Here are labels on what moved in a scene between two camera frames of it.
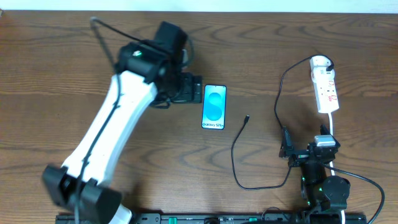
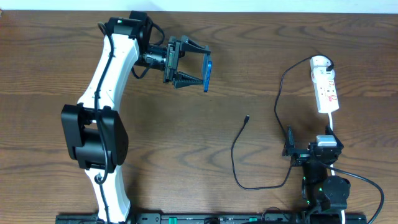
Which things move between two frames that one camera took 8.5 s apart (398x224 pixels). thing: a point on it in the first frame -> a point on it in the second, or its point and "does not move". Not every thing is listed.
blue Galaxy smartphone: (214, 106) -> (206, 70)
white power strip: (326, 91) does not move
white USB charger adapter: (320, 74) does not move
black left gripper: (191, 89) -> (171, 59)
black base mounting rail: (152, 218) does not move
